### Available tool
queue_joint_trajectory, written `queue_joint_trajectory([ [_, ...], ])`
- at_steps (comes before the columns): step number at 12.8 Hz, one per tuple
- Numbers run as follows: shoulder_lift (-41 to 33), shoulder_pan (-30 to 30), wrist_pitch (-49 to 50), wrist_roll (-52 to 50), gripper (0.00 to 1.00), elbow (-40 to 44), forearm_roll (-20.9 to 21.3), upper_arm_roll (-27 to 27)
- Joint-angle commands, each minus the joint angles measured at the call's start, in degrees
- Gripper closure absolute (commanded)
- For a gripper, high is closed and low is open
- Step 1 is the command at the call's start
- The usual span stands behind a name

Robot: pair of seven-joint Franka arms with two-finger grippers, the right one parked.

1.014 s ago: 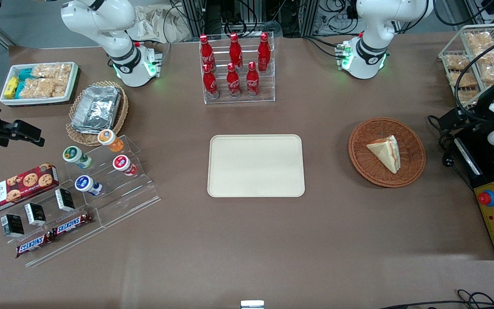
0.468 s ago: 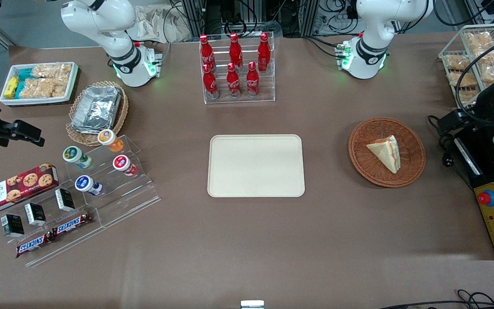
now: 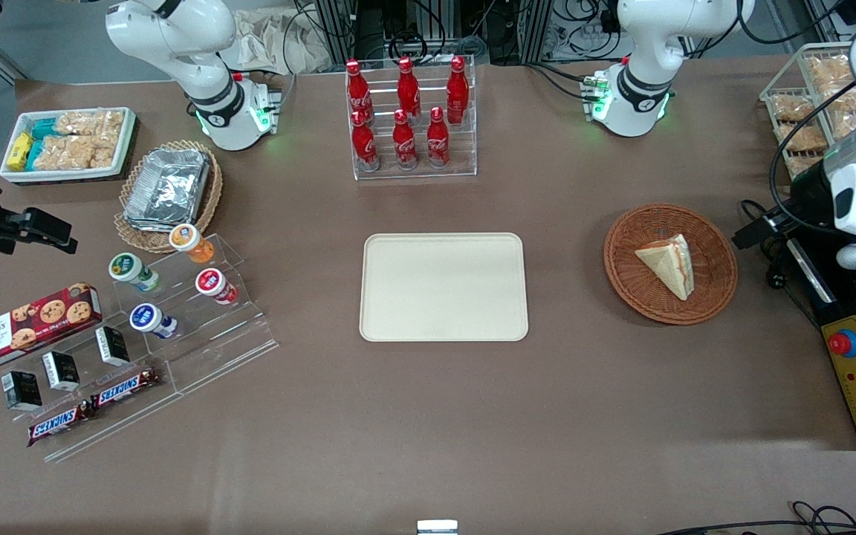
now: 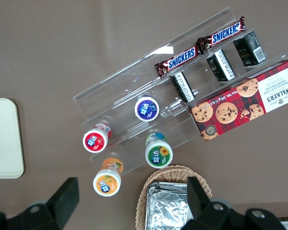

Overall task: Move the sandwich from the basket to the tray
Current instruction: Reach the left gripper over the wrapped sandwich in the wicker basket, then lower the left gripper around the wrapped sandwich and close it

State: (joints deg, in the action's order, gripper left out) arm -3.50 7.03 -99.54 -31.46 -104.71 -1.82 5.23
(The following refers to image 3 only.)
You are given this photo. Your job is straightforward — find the triangular sandwich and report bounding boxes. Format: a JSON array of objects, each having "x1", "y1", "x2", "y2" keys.
[{"x1": 635, "y1": 234, "x2": 696, "y2": 302}]

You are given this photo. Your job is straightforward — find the light tan wicker basket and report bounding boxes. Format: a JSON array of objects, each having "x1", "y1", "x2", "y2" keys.
[{"x1": 114, "y1": 140, "x2": 224, "y2": 255}]

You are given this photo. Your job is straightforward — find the brown round wicker basket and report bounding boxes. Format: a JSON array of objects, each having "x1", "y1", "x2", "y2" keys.
[{"x1": 603, "y1": 204, "x2": 739, "y2": 326}]

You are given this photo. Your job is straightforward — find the beige rectangular plastic tray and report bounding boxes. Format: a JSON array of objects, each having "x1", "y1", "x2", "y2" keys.
[{"x1": 359, "y1": 233, "x2": 530, "y2": 343}]

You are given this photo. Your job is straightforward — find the yellow snack pack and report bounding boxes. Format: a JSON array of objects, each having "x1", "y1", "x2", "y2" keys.
[{"x1": 8, "y1": 132, "x2": 33, "y2": 172}]

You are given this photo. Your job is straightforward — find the clear rice cracker pack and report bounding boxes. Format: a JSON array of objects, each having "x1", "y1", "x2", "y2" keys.
[
  {"x1": 55, "y1": 109, "x2": 126, "y2": 138},
  {"x1": 33, "y1": 134, "x2": 118, "y2": 172}
]

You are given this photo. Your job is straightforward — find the green lid yogurt cup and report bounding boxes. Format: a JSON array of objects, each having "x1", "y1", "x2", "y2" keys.
[{"x1": 108, "y1": 253, "x2": 161, "y2": 293}]

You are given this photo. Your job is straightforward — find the red Walkers cookie box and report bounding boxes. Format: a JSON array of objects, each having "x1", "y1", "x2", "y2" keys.
[{"x1": 0, "y1": 282, "x2": 103, "y2": 374}]

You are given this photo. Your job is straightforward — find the black countertop appliance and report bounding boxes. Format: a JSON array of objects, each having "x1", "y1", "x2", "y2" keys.
[{"x1": 785, "y1": 215, "x2": 856, "y2": 450}]

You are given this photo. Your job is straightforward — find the white rectangular snack bin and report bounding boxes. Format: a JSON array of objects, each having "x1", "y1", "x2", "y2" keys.
[{"x1": 0, "y1": 106, "x2": 137, "y2": 184}]

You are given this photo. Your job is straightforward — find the small black box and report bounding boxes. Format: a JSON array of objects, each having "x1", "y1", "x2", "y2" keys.
[
  {"x1": 95, "y1": 325, "x2": 131, "y2": 367},
  {"x1": 42, "y1": 351, "x2": 81, "y2": 392},
  {"x1": 1, "y1": 370, "x2": 43, "y2": 412}
]

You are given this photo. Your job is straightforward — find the blue lid yogurt cup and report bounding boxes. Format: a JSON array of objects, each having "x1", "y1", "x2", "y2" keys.
[{"x1": 129, "y1": 303, "x2": 178, "y2": 340}]

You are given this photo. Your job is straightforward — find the stacked foil containers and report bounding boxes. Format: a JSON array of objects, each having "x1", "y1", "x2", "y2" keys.
[{"x1": 123, "y1": 147, "x2": 212, "y2": 231}]

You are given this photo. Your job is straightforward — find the orange lid yogurt cup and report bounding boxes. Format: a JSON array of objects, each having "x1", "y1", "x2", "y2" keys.
[{"x1": 169, "y1": 224, "x2": 215, "y2": 265}]

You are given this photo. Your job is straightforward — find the Snickers chocolate bar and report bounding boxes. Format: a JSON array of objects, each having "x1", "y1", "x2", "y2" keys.
[
  {"x1": 90, "y1": 366, "x2": 162, "y2": 412},
  {"x1": 27, "y1": 401, "x2": 94, "y2": 447}
]

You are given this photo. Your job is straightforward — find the red lid yogurt cup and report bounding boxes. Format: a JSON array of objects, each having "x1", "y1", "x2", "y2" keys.
[{"x1": 195, "y1": 268, "x2": 239, "y2": 305}]

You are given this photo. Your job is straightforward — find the clear acrylic step display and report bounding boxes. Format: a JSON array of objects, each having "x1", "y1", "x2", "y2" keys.
[
  {"x1": 105, "y1": 233, "x2": 280, "y2": 396},
  {"x1": 0, "y1": 327, "x2": 185, "y2": 464}
]

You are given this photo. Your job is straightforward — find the red cola bottle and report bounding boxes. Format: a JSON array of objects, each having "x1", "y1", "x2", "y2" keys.
[
  {"x1": 446, "y1": 56, "x2": 470, "y2": 126},
  {"x1": 427, "y1": 106, "x2": 450, "y2": 169},
  {"x1": 396, "y1": 56, "x2": 421, "y2": 120},
  {"x1": 351, "y1": 110, "x2": 380, "y2": 172},
  {"x1": 345, "y1": 59, "x2": 374, "y2": 123},
  {"x1": 392, "y1": 109, "x2": 418, "y2": 170}
]

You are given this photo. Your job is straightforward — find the clear acrylic bottle rack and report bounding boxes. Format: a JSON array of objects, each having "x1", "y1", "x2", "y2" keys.
[{"x1": 345, "y1": 53, "x2": 478, "y2": 181}]

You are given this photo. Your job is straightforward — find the black power cable with plug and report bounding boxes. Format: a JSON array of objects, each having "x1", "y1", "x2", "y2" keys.
[{"x1": 740, "y1": 199, "x2": 823, "y2": 328}]

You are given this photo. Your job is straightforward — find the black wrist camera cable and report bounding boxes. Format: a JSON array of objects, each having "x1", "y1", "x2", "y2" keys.
[{"x1": 768, "y1": 80, "x2": 856, "y2": 216}]

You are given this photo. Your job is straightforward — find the white wire basket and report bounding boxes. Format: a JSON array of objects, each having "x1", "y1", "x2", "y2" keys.
[{"x1": 759, "y1": 42, "x2": 856, "y2": 183}]

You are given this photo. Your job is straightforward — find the black arm base cable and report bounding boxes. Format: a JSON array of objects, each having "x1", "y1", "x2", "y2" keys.
[{"x1": 525, "y1": 61, "x2": 594, "y2": 101}]

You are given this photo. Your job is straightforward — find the thin black cable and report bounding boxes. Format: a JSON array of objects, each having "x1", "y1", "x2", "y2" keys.
[{"x1": 655, "y1": 502, "x2": 856, "y2": 535}]

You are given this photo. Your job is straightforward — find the aluminium frame with cables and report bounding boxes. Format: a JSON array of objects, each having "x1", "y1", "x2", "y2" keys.
[{"x1": 309, "y1": 0, "x2": 622, "y2": 68}]

